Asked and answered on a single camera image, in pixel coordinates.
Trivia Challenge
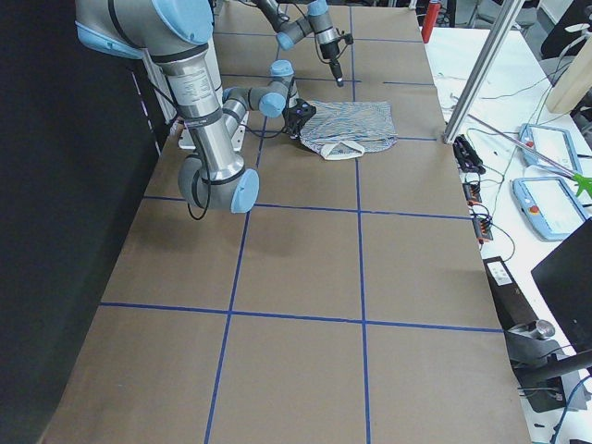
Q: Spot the red bottle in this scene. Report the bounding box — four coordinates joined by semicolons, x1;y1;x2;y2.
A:
421;0;441;44

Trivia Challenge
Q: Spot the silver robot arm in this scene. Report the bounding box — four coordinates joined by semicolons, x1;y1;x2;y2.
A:
76;1;315;214
253;0;353;87

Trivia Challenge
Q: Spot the black clamp tool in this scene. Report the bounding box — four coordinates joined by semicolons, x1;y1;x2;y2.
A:
452;134;486;175

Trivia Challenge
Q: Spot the wooden beige board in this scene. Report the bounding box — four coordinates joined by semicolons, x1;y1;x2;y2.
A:
547;40;592;114

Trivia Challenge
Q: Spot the blue teach pendant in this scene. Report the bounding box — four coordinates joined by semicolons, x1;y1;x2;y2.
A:
512;177;588;241
519;124;582;173

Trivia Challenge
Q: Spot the orange black connector strip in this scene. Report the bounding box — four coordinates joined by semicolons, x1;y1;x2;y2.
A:
462;181;493;245

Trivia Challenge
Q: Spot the black monitor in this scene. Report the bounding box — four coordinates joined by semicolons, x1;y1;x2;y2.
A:
531;219;592;352

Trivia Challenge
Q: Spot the lower blue teach pendant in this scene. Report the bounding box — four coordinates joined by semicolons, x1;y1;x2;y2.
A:
512;177;588;241

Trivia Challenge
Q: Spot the upper blue teach pendant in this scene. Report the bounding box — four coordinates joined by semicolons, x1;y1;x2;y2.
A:
519;124;582;173

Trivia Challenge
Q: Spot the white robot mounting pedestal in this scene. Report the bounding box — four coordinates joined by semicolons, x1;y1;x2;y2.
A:
197;111;249;153

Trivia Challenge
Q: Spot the aluminium frame post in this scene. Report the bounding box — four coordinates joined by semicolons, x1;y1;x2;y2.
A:
442;0;524;143

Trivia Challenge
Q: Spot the black box with label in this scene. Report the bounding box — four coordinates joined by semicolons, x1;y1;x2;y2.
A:
483;256;537;330

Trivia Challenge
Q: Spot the green tipped grabber stick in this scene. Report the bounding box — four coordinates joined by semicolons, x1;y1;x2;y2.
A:
468;114;591;196

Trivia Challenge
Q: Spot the silver knob stand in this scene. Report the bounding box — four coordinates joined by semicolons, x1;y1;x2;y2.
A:
503;318;592;415

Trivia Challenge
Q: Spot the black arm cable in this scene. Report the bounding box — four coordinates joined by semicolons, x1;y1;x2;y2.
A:
184;161;214;221

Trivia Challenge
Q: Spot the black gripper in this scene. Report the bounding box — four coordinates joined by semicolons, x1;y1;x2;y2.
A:
284;98;316;140
318;28;353;88

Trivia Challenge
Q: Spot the blue white striped polo shirt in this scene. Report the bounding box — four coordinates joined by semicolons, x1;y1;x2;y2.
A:
300;101;398;160

